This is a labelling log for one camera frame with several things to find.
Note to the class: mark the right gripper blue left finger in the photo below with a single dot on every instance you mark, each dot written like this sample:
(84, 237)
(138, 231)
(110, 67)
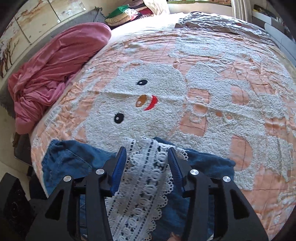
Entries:
(118, 165)

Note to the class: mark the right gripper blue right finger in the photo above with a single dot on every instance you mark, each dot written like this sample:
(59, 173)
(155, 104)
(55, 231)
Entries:
(175, 167)

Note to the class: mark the blue denim pants lace trim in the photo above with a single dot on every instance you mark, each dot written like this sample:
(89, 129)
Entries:
(147, 205)

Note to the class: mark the peach snowman bedspread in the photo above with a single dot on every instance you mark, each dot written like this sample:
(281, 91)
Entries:
(226, 102)

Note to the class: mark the pink blanket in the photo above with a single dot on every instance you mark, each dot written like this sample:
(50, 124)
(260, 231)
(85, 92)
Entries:
(40, 81)

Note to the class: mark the grey patterned quilt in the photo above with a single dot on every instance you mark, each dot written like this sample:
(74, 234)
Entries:
(196, 20)

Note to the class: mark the pile of folded clothes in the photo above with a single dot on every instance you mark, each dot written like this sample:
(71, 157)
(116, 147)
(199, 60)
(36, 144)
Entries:
(135, 10)

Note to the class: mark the tree landscape wall painting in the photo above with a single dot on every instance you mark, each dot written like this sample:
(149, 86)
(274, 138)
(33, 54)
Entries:
(30, 22)

